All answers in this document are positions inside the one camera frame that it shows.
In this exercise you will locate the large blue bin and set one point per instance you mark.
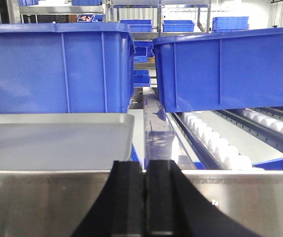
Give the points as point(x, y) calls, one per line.
point(220, 71)
point(66, 68)

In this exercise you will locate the silver metal tray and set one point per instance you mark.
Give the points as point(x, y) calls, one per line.
point(78, 141)

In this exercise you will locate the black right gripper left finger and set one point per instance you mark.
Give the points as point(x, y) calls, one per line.
point(119, 209)

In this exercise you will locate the large blue bin right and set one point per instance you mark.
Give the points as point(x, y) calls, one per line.
point(220, 71)

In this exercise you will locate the large blue bin left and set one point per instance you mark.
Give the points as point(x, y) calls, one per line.
point(66, 68)

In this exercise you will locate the white roller track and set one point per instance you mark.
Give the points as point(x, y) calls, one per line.
point(226, 155)
point(264, 120)

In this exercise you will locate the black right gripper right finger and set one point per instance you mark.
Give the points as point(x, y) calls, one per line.
point(175, 208)

